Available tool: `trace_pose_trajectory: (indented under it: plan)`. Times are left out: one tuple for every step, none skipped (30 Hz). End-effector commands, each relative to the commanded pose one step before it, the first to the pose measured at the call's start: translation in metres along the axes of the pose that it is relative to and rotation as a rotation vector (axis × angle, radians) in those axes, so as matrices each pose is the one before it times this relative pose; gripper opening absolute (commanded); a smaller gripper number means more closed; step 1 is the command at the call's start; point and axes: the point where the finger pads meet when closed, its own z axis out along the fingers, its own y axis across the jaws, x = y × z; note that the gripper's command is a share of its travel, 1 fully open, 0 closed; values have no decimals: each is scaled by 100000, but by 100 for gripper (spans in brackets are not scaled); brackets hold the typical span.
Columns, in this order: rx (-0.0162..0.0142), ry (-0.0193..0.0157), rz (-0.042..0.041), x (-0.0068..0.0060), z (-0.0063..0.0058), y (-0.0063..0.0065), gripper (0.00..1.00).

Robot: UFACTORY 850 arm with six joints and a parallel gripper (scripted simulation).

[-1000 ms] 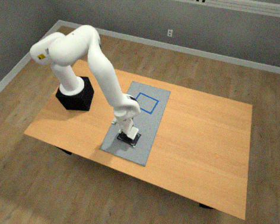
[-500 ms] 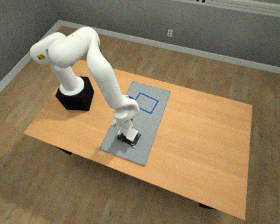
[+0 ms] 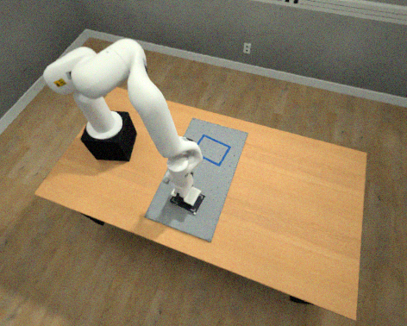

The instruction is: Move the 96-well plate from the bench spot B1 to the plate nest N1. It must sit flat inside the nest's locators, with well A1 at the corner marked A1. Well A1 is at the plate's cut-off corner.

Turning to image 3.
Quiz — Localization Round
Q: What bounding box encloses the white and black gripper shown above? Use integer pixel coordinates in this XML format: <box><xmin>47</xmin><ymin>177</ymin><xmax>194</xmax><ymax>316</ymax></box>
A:
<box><xmin>174</xmin><ymin>172</ymin><xmax>194</xmax><ymax>202</ymax></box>

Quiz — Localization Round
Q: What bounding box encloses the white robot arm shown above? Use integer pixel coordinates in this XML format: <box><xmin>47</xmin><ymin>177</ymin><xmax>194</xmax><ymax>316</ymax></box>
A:
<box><xmin>43</xmin><ymin>39</ymin><xmax>203</xmax><ymax>187</ymax></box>

